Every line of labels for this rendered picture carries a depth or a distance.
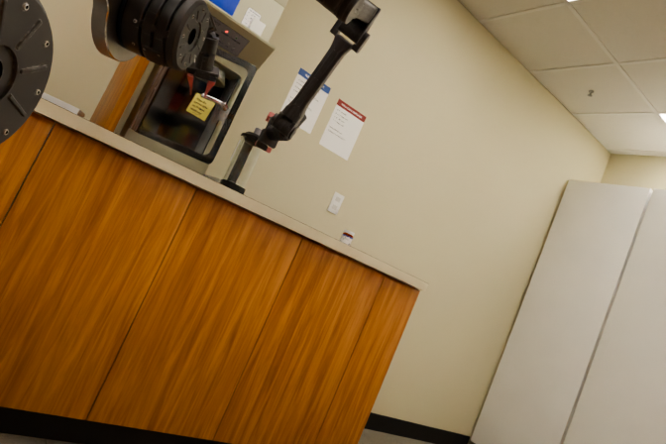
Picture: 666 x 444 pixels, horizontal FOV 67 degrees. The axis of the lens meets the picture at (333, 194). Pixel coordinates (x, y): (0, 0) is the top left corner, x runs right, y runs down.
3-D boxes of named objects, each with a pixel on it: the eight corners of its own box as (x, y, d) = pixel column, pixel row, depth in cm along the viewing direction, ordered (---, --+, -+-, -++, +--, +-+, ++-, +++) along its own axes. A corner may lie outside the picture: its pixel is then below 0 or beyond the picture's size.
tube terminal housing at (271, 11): (109, 139, 196) (194, -28, 206) (183, 173, 213) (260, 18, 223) (121, 141, 175) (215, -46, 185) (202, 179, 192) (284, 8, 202)
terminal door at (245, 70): (131, 130, 176) (181, 32, 181) (210, 166, 177) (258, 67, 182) (130, 129, 175) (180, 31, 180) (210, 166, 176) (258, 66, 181)
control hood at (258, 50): (179, 25, 181) (191, 1, 182) (254, 72, 198) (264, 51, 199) (188, 20, 171) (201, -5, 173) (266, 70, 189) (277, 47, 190)
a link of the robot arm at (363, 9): (362, -10, 155) (388, 10, 155) (337, 27, 160) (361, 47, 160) (327, -34, 113) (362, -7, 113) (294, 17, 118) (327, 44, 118)
